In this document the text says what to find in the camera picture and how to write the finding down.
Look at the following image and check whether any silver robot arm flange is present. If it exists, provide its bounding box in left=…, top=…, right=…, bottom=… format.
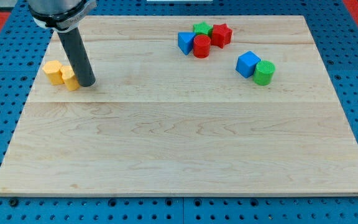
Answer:
left=28, top=0, right=97, bottom=33

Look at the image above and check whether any red star block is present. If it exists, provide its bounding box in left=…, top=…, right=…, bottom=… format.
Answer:
left=211, top=24, right=232, bottom=49

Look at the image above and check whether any green star block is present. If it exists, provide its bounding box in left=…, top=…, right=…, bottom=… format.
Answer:
left=193, top=21, right=213, bottom=37

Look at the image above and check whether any light wooden board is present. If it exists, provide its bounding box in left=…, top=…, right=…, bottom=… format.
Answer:
left=0, top=16, right=358, bottom=197

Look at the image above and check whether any red cylinder block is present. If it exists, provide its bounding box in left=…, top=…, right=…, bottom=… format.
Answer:
left=193, top=34, right=211, bottom=58

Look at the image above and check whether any blue triangle block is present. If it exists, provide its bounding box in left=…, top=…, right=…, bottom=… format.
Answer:
left=178, top=32, right=196, bottom=55

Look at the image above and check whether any blue cube block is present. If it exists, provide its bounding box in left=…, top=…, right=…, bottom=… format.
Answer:
left=236, top=51, right=261, bottom=78

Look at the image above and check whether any green cylinder block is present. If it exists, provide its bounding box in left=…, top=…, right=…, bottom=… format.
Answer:
left=253, top=60, right=275, bottom=86

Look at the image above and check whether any yellow heart block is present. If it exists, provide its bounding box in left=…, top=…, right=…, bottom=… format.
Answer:
left=60, top=65, right=80, bottom=91

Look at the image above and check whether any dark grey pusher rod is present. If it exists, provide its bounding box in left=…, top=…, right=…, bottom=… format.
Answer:
left=58, top=28, right=96, bottom=87

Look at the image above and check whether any yellow hexagon block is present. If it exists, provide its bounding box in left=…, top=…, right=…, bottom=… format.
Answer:
left=42, top=60, right=64, bottom=85

